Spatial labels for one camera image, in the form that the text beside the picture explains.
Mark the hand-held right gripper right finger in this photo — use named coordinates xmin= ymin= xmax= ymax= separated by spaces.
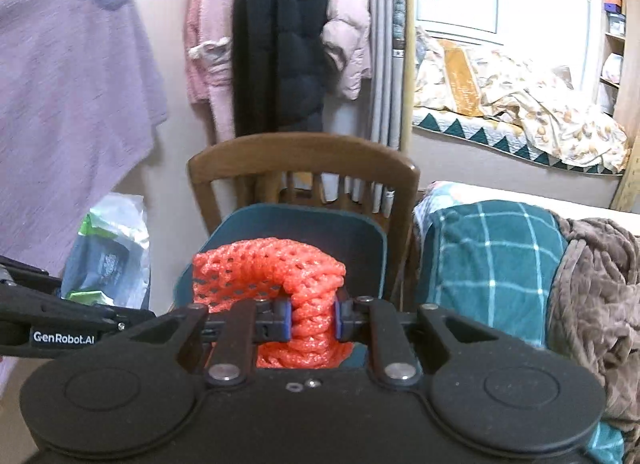
xmin=333 ymin=296 xmax=501 ymax=388

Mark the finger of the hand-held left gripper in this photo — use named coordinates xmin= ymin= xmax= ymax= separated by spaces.
xmin=0 ymin=255 xmax=158 ymax=333

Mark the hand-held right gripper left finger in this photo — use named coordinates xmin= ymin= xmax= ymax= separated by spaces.
xmin=131 ymin=299 xmax=294 ymax=388

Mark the red foam net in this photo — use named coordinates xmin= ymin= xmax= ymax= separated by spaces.
xmin=192 ymin=237 xmax=352 ymax=371

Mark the clear green plastic bag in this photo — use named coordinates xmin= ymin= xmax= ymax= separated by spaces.
xmin=60 ymin=192 xmax=152 ymax=311

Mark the teal trash bin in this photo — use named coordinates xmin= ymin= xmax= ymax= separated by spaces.
xmin=172 ymin=202 xmax=389 ymax=371

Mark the teal plaid blanket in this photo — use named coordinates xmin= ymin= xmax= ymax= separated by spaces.
xmin=414 ymin=199 xmax=626 ymax=464

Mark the wooden chair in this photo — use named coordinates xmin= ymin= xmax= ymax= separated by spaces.
xmin=187 ymin=132 xmax=422 ymax=305

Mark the purple fleece robe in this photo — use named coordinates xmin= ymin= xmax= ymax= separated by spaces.
xmin=0 ymin=0 xmax=169 ymax=265

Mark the triangle pattern quilt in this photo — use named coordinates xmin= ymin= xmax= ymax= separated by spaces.
xmin=411 ymin=111 xmax=626 ymax=178

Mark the brown fleece blanket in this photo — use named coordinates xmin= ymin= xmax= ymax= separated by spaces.
xmin=546 ymin=216 xmax=640 ymax=426

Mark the black puffer coat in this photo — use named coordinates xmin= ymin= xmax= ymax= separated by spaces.
xmin=231 ymin=0 xmax=334 ymax=138

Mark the grey curtain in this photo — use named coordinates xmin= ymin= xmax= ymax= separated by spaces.
xmin=367 ymin=0 xmax=407 ymax=205

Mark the wooden pole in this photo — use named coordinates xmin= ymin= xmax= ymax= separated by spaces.
xmin=401 ymin=0 xmax=417 ymax=151

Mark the pink fleece robe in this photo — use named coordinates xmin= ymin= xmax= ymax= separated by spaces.
xmin=182 ymin=0 xmax=242 ymax=143

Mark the floral duvet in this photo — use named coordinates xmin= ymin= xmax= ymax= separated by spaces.
xmin=412 ymin=28 xmax=632 ymax=175

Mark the pink puffer jacket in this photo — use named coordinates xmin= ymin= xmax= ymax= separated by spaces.
xmin=320 ymin=0 xmax=374 ymax=100

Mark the wall shelf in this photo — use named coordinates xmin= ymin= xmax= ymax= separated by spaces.
xmin=596 ymin=0 xmax=629 ymax=118

